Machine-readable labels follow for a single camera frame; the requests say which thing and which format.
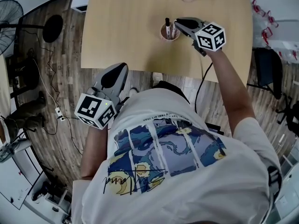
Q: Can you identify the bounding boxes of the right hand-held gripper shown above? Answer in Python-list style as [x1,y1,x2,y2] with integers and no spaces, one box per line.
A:
[175,17,227,57]

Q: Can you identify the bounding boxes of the black office chair base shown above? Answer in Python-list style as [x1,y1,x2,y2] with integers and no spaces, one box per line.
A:
[275,93,299,138]

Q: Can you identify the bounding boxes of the person's black trousers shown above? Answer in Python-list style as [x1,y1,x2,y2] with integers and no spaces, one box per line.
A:
[151,80,190,106]

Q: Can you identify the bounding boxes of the white printed t-shirt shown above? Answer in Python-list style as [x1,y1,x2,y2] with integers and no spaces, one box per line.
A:
[71,87,284,224]

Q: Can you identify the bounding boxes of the large water jug red label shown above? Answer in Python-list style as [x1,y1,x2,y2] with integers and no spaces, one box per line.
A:
[268,40,299,64]

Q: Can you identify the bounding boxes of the white power strip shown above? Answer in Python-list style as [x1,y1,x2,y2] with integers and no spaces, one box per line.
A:
[55,106,67,122]

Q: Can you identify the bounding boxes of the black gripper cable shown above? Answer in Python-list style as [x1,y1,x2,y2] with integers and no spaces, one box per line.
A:
[194,62,214,114]

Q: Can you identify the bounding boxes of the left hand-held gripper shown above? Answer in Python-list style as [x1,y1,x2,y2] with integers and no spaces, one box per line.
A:
[74,62,129,131]

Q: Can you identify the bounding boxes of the black chair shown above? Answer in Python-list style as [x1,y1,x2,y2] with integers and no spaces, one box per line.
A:
[247,47,285,100]

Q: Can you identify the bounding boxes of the person's right forearm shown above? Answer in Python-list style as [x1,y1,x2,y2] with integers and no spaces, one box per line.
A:
[206,48,256,139]

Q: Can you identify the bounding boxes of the clear water jug red cap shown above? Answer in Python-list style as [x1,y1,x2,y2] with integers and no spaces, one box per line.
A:
[266,10,279,29]
[251,0,266,16]
[261,27,274,44]

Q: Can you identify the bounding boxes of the white marker pen black cap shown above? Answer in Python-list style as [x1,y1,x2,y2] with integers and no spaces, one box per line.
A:
[164,17,172,40]
[171,20,178,40]

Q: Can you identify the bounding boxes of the person's left forearm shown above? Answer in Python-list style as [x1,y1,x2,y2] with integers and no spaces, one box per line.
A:
[80,122,112,181]

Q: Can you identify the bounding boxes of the black pedestal fan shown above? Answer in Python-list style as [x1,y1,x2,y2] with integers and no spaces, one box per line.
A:
[0,0,64,57]

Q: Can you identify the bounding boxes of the black shoulder strap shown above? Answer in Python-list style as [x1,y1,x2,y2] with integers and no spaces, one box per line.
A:
[267,166,284,203]

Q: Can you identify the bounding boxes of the pink pen holder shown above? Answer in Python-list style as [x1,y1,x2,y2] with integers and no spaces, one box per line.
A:
[159,23,181,42]

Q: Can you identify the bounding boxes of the wooden table white legs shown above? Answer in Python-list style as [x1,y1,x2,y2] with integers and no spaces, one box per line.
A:
[80,0,254,87]

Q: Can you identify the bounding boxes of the white whiteboard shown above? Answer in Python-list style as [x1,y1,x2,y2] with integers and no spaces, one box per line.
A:
[0,156,46,211]

